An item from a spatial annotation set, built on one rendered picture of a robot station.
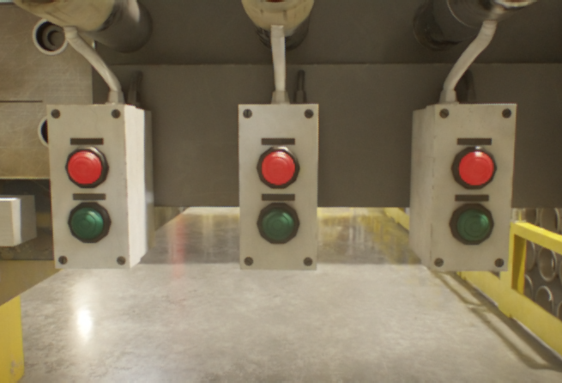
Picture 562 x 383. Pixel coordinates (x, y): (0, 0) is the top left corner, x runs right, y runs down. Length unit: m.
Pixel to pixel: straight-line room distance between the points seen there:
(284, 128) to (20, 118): 0.33
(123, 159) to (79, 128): 0.05
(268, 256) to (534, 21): 0.38
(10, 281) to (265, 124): 0.71
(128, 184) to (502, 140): 0.33
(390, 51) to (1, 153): 0.46
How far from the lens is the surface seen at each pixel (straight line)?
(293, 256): 0.46
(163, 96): 0.55
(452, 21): 0.49
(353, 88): 0.54
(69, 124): 0.49
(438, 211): 0.47
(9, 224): 0.57
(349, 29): 0.58
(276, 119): 0.45
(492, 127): 0.48
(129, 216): 0.48
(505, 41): 0.62
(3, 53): 0.66
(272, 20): 0.41
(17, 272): 1.07
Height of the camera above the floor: 0.74
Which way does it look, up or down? 6 degrees down
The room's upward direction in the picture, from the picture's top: straight up
